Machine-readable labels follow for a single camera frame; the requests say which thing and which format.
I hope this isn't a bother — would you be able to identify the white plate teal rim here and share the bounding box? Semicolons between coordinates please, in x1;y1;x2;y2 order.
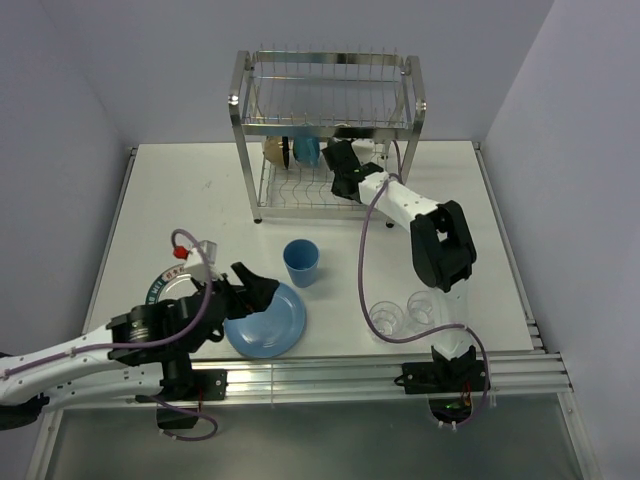
145;264;197;305

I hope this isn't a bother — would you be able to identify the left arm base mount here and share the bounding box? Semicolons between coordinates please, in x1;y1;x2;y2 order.
135;369;228;442

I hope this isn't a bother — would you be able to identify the steel two-tier dish rack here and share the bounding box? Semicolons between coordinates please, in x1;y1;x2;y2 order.
227;47;427;223

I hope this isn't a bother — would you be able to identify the blue plastic tumbler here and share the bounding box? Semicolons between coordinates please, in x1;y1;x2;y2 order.
283;239;320;288

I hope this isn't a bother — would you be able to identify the blue flower mug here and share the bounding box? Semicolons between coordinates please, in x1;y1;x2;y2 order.
293;136;320;168

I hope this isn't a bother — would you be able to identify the black bowl tan outside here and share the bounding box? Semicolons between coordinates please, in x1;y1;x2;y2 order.
263;136;290;170

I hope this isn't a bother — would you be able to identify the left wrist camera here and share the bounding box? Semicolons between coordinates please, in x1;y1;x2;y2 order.
173;240;220;283

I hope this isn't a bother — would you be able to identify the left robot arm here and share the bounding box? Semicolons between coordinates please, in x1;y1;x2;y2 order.
1;262;280;430

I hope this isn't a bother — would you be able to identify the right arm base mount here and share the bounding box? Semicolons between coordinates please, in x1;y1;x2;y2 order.
394;346;490;395

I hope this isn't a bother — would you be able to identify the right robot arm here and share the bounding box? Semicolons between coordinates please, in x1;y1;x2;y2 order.
322;140;490;391

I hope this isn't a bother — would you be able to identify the blue round plate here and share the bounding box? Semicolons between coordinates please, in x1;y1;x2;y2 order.
224;283;307;359

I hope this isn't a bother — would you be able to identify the clear glass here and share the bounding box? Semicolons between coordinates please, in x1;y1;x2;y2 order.
369;301;405;338
407;291;434;326

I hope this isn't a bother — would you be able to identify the aluminium frame rail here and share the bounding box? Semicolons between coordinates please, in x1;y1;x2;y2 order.
193;351;572;405

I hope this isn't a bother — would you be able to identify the light grey mug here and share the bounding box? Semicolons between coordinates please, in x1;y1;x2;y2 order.
351;139;376;163

